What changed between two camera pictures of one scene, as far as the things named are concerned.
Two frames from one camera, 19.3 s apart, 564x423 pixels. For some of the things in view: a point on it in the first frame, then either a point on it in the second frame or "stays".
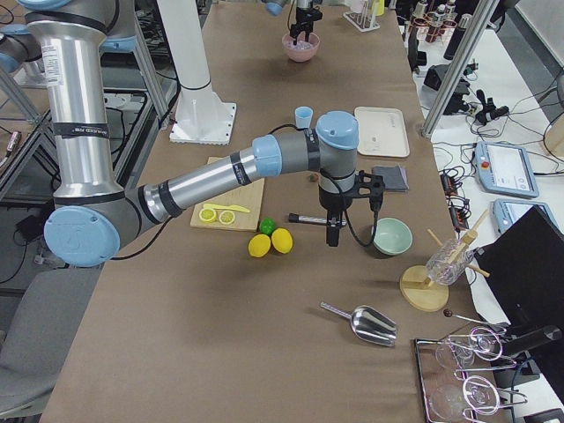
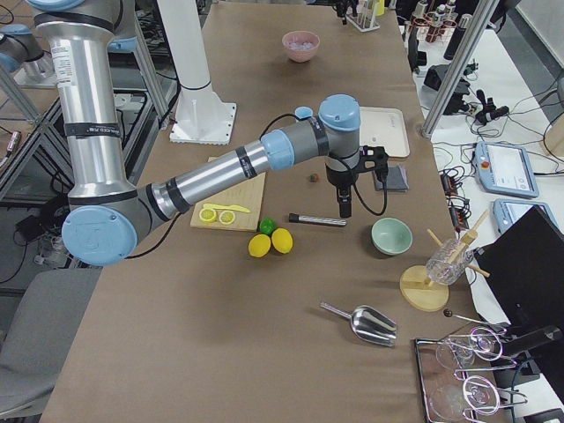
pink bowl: [303, 51] stays
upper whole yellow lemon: [282, 240] stays
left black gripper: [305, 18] → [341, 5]
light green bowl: [392, 236] stays
